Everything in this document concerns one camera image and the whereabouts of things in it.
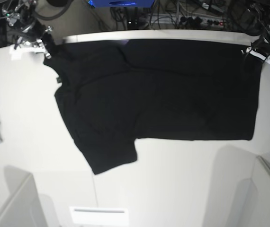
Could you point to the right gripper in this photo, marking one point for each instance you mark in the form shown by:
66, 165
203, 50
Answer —
26, 28

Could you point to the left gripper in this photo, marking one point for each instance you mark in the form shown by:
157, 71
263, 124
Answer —
252, 59

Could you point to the black T-shirt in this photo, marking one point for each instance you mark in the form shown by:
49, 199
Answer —
113, 94

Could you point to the blue device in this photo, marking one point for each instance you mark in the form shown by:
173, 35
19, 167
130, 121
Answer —
121, 3

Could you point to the grey partition panel right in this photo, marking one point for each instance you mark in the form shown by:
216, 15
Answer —
251, 203

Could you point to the grey partition panel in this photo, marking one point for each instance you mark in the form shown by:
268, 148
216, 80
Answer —
251, 203
25, 206

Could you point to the grey partition panel left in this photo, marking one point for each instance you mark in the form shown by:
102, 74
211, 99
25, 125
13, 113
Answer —
25, 206

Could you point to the white paper label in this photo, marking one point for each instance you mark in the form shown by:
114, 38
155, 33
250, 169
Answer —
100, 216

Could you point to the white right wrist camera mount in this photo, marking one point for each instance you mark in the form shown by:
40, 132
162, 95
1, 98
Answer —
16, 52

